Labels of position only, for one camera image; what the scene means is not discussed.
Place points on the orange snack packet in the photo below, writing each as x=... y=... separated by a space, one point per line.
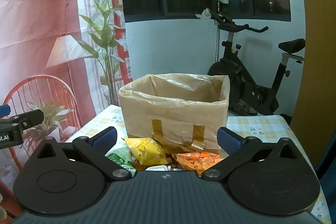
x=194 y=161

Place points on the printed backdrop cloth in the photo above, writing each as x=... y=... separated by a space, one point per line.
x=39 y=29

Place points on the green snack packet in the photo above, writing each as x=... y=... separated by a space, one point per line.
x=121 y=158

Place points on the cardboard box with plastic liner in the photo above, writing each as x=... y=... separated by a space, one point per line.
x=173 y=108

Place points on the wooden door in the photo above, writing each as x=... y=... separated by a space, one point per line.
x=319 y=43

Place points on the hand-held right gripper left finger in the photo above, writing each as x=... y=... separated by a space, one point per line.
x=105 y=139

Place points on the yellow checked floral tablecloth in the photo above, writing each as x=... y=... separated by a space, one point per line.
x=260 y=127

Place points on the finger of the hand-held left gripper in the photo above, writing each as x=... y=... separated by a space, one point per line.
x=4 y=110
x=29 y=117

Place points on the black exercise bike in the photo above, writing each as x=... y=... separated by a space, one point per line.
x=244 y=79

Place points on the pair of sandals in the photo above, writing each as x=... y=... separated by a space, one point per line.
x=244 y=109

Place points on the white crumpled wrapper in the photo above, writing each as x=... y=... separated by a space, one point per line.
x=157 y=168

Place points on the thin metal pole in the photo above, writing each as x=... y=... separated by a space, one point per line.
x=218 y=40

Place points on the yellow snack bag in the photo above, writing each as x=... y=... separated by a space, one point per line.
x=148 y=150

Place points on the white crumpled cloth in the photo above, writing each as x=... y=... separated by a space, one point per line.
x=204 y=14

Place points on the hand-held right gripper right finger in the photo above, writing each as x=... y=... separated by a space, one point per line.
x=227 y=141

